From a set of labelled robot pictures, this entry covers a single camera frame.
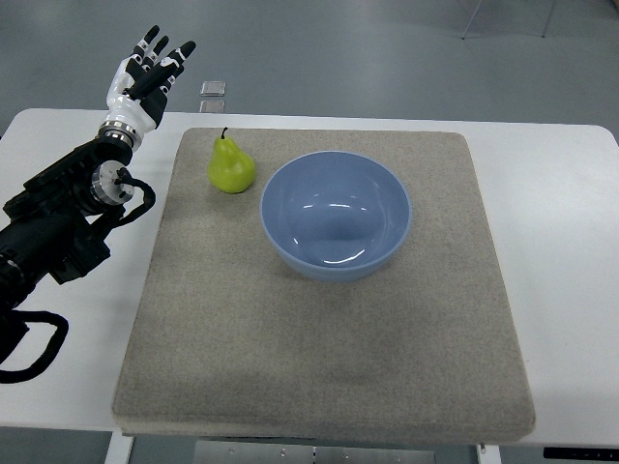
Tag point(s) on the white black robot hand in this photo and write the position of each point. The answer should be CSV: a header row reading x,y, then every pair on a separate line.
x,y
138,94

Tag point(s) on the green pear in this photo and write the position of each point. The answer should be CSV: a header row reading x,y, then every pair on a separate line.
x,y
230,169

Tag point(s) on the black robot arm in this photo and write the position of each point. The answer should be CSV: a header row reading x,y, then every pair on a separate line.
x,y
57,224

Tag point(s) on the blue bowl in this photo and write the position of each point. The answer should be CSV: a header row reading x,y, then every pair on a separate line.
x,y
335,216

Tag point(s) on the lower floor socket plate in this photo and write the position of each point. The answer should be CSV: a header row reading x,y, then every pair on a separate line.
x,y
212,106

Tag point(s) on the floor socket plate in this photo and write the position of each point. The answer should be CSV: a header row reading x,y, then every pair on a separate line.
x,y
212,106
212,88

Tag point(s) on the upper floor socket plate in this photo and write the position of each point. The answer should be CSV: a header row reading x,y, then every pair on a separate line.
x,y
212,88

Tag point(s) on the grey felt mat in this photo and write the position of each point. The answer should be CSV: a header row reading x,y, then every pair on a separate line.
x,y
228,341

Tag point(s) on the metal chair legs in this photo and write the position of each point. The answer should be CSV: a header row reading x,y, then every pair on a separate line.
x,y
530,18

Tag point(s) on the black table control panel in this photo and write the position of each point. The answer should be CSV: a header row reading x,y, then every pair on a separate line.
x,y
591,454

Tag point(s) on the metal table frame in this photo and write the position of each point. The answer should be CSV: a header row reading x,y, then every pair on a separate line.
x,y
120,450

